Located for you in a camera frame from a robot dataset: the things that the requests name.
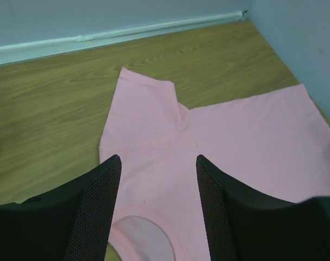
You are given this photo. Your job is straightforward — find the pink t shirt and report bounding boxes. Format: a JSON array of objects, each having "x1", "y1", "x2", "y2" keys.
[{"x1": 99, "y1": 69, "x2": 330, "y2": 260}]

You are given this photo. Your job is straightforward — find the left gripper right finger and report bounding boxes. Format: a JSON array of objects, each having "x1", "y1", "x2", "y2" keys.
[{"x1": 196, "y1": 155, "x2": 330, "y2": 260}]

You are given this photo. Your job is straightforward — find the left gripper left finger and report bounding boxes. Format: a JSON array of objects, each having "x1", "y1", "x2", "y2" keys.
[{"x1": 0, "y1": 155, "x2": 121, "y2": 261}]

